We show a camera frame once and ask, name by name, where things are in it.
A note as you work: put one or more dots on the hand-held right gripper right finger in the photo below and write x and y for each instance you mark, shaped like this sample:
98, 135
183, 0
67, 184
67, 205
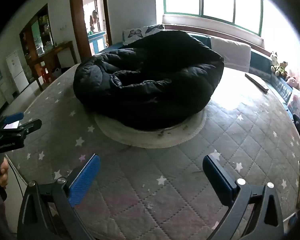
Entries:
220, 180

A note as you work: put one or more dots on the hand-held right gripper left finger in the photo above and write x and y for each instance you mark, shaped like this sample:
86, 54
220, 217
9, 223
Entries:
85, 180

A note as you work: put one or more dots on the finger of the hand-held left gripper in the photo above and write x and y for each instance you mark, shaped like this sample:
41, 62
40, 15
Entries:
14, 117
31, 126

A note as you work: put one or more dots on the black puffer jacket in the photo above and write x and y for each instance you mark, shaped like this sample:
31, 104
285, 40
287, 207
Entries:
150, 80

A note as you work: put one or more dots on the person's left hand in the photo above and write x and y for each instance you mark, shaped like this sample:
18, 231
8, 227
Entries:
3, 175

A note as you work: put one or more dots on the white refrigerator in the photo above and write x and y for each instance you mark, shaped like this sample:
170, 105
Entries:
16, 70

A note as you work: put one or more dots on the red stool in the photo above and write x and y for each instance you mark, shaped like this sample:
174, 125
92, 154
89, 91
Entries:
46, 75

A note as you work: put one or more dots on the white round mat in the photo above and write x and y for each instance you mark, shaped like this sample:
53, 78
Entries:
150, 138

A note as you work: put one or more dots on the wooden desk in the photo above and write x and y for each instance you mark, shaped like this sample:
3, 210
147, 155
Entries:
62, 52

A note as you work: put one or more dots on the wooden display cabinet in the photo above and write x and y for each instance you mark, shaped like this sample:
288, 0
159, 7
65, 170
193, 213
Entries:
37, 37

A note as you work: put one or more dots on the blue cabinet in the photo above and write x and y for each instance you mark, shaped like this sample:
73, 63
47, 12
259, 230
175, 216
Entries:
97, 42

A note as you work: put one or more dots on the printed cloth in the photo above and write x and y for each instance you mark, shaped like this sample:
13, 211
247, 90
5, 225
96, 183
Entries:
298, 103

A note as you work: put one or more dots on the pink plush toy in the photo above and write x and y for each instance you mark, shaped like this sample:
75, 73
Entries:
293, 82

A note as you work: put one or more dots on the teal padded bed surround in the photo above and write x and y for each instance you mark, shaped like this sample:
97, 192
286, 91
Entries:
261, 62

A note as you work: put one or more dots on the green plush toy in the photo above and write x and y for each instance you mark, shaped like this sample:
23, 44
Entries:
281, 68

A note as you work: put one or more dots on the white pillow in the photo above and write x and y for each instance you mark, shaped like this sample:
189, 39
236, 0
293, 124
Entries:
231, 52

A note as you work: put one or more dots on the white plush toy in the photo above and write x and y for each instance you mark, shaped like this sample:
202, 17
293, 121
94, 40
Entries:
274, 57

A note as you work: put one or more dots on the butterfly print pillow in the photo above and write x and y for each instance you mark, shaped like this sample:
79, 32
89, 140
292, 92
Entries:
132, 35

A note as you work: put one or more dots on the green framed window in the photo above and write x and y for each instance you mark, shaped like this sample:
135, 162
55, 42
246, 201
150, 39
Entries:
215, 0

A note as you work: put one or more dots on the brown door frame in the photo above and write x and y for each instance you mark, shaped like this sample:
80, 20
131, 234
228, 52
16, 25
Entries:
77, 22

